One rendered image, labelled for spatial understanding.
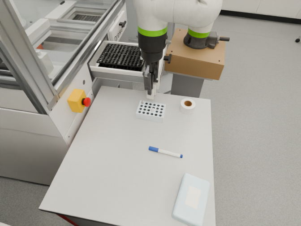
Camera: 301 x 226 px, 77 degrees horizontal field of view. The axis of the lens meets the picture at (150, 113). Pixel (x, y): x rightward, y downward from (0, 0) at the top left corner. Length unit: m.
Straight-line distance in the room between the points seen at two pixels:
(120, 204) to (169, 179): 0.19
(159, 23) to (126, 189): 0.55
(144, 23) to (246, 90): 1.92
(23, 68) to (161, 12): 0.40
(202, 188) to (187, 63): 0.66
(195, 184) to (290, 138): 1.55
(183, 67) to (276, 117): 1.37
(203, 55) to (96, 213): 0.89
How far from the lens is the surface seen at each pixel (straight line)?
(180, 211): 0.66
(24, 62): 0.63
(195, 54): 1.10
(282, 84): 2.69
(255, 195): 1.70
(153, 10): 0.56
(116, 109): 0.92
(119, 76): 0.94
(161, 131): 0.83
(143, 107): 0.87
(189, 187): 0.69
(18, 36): 0.62
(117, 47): 1.08
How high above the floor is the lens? 1.44
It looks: 50 degrees down
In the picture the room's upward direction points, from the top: 1 degrees clockwise
